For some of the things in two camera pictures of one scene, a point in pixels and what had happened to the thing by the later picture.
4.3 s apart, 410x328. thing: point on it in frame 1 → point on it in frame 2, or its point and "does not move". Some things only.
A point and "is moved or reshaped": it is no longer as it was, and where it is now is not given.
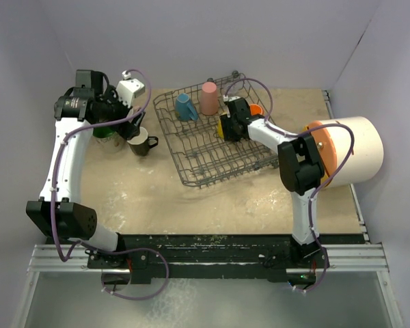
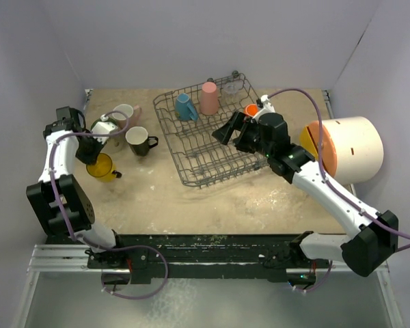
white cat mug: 111,143 does not move
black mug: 141,143 does not move
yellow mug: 219,130 is moved or reshaped
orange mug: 256,108 does not move
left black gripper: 127,129 → 91,159
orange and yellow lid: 325,145 does not move
